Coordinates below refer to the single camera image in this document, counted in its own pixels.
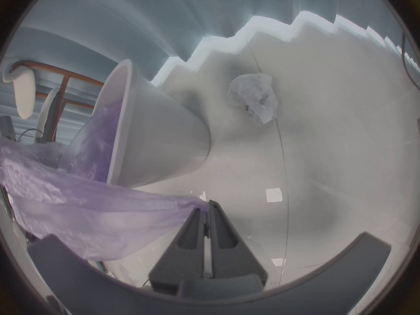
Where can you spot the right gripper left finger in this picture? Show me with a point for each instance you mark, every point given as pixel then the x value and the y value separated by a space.
pixel 183 261

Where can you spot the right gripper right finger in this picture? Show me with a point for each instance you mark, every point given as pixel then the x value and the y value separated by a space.
pixel 229 258

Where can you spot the purple plastic bag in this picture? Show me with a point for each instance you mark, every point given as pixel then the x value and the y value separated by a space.
pixel 82 208

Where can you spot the white trash bin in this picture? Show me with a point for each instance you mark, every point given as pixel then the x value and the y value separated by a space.
pixel 157 126

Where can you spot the crumpled white paper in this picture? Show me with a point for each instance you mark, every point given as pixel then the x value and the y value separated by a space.
pixel 254 93

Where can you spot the wooden chair with cream cushions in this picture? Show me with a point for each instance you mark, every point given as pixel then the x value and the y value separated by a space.
pixel 24 90

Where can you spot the pale blue curtain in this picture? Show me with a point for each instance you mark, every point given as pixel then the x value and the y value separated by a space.
pixel 131 18

